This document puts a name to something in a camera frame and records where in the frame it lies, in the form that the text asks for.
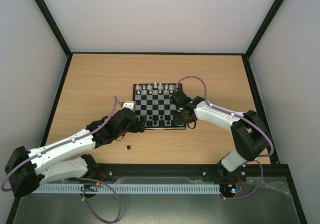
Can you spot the light blue cable duct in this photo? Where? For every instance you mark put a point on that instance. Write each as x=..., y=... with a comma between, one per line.
x=209, y=189

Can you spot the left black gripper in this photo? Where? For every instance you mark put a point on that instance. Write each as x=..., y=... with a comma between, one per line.
x=135, y=127

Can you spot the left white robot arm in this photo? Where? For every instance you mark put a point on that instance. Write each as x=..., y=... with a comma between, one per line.
x=68, y=158

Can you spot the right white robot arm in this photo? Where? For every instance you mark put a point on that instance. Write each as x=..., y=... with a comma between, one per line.
x=249, y=133

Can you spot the black aluminium frame rail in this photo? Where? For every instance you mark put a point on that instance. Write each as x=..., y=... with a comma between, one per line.
x=207, y=173

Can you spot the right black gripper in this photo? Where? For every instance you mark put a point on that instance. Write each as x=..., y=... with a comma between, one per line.
x=179, y=99

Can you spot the black and silver chessboard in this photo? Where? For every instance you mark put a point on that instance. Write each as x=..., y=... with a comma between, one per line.
x=155, y=105

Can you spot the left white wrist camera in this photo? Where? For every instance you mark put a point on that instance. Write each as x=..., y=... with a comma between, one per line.
x=131, y=105

